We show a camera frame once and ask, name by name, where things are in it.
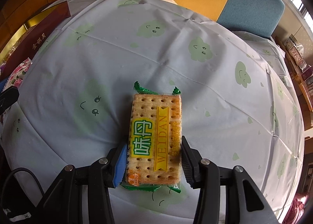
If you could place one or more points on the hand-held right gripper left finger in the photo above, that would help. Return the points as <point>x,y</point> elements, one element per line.
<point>118,167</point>

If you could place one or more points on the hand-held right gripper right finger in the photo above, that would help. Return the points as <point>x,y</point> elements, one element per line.
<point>188,162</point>

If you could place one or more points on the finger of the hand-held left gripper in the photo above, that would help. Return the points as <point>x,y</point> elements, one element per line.
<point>8,96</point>

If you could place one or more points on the green yellow cracker packet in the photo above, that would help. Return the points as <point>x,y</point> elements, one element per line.
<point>151,116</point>

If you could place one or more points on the brown tin box gold inside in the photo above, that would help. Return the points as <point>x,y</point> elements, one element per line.
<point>36,40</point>

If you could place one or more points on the white cloud-print tablecloth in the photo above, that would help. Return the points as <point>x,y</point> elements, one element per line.
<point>171,67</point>

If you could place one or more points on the black bag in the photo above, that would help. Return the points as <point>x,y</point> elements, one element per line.
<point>14,204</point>

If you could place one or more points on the white ribbon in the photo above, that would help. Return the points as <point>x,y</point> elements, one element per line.
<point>20,216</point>

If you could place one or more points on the pink cloth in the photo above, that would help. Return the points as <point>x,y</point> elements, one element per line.
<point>299,205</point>

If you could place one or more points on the patterned tissue box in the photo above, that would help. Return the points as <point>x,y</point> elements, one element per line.
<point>296,55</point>

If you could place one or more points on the small white box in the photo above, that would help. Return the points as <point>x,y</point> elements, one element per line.
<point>291,40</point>

